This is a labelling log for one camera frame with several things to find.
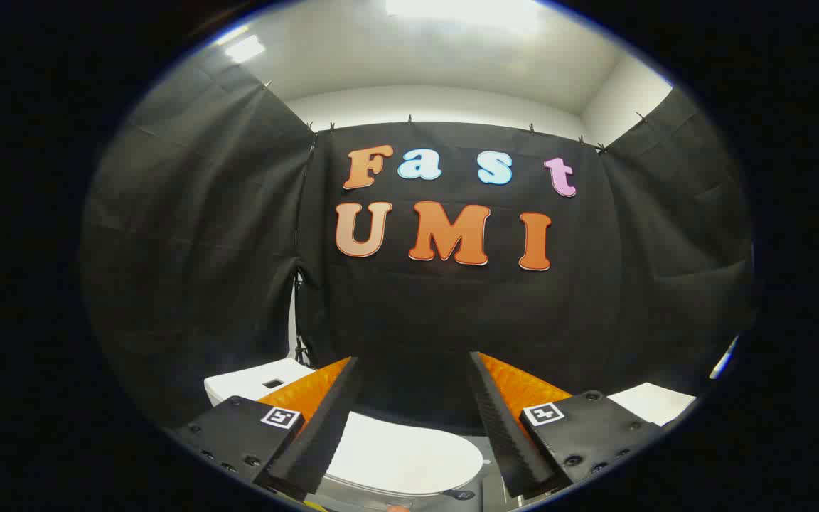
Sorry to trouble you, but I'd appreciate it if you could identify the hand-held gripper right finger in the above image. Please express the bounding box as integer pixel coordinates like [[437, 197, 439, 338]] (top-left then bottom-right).
[[469, 351, 668, 500]]

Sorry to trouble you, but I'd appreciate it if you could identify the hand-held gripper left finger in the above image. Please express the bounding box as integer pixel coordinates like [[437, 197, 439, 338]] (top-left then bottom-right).
[[168, 357, 363, 502]]

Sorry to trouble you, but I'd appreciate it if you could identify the white toilet lid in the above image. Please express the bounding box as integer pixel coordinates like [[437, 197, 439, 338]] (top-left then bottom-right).
[[321, 411, 486, 498]]

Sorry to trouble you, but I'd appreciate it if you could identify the white toilet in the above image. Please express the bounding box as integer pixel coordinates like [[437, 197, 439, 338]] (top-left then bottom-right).
[[203, 358, 486, 512]]

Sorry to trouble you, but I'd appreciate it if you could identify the black backdrop cloth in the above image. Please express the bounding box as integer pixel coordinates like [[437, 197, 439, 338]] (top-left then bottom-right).
[[79, 53, 759, 434]]

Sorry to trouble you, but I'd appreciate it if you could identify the white drawer cabinet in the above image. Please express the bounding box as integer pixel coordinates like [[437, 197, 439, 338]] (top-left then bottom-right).
[[607, 382, 698, 428]]

